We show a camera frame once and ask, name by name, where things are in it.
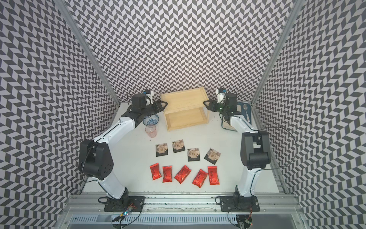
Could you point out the teal tray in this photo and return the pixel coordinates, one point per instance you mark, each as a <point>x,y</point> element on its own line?
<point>241,110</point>

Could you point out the wooden two-tier shelf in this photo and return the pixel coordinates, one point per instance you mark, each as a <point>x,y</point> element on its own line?
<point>185,108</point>

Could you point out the pink transparent cup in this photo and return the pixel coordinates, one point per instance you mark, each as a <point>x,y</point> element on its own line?
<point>151,131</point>

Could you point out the red tea bag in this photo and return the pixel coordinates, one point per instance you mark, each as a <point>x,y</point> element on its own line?
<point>155,171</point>
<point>183,174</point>
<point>213,175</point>
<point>167,174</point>
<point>200,178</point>

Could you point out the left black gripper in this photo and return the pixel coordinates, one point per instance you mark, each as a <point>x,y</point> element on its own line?
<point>158,107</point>

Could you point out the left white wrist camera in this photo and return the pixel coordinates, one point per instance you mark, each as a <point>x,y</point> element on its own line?
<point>149,94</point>

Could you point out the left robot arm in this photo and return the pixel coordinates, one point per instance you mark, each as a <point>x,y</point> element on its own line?
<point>95,155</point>

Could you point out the aluminium front rail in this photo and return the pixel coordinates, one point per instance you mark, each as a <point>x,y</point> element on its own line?
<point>201,203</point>

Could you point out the white handled spoon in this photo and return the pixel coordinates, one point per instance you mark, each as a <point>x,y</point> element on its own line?
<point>245,107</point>

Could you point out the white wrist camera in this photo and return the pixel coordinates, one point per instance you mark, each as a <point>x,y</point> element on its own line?
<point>220,94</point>
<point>149,94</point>

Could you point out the blue white ceramic bowl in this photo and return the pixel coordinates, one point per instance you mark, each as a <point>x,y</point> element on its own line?
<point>151,120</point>

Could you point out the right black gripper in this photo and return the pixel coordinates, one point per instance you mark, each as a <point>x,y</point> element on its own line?
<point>212,104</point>

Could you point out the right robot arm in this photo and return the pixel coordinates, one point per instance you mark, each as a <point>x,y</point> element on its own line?
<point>255,152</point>

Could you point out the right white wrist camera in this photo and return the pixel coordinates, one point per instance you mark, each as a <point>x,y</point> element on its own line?
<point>220,94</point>

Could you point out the black floral tea bag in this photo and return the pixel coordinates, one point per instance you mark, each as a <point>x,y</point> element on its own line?
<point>178,146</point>
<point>212,156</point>
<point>193,154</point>
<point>161,149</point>

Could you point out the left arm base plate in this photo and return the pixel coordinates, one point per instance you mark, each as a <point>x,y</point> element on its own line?
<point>121,205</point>

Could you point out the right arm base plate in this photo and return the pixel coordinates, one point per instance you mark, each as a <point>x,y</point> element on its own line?
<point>241,204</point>

